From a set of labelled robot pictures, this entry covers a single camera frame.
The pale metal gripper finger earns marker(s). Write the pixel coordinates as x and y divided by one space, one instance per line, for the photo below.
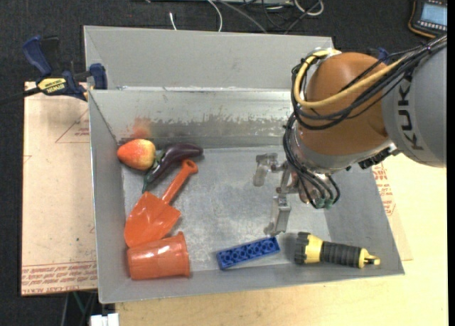
262 169
281 215

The yellow and black flashlight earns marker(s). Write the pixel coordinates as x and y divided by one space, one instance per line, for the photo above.
330 253

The orange plastic cup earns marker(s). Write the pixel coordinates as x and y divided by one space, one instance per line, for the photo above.
158 259

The red and yellow toy fruit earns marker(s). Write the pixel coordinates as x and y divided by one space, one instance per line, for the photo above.
136 154

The blue toy building brick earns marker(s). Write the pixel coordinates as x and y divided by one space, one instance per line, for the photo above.
248 253

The grey metal bin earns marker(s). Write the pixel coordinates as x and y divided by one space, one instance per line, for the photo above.
231 189

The purple toy eggplant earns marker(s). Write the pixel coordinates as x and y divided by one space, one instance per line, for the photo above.
177 154

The orange toy shovel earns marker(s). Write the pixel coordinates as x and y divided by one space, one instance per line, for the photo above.
153 216

